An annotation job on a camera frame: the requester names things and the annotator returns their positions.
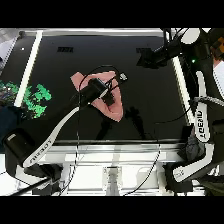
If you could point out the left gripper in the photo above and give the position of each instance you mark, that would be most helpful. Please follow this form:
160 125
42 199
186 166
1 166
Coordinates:
97 88

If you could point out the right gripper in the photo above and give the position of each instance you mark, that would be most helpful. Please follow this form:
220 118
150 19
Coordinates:
150 57

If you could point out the pink garment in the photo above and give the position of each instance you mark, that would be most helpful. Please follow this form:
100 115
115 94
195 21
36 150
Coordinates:
115 112

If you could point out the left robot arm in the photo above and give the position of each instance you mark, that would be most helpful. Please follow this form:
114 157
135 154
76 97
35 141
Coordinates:
50 144

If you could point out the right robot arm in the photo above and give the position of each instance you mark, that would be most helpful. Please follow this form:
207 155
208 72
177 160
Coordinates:
202 117

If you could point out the grey garment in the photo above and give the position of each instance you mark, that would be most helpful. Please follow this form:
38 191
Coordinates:
195 148

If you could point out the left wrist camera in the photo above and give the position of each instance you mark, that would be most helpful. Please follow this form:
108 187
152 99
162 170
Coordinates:
123 77

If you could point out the silver frame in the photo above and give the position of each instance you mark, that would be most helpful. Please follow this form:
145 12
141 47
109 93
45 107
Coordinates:
113 181

